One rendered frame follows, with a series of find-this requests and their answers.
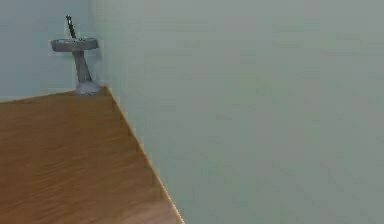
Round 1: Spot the black sink faucet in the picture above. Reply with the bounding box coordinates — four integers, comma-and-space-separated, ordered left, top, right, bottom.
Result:
65, 14, 78, 40

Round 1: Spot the grey pedestal sink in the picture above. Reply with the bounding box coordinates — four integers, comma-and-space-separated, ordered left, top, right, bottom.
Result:
50, 37, 102, 96

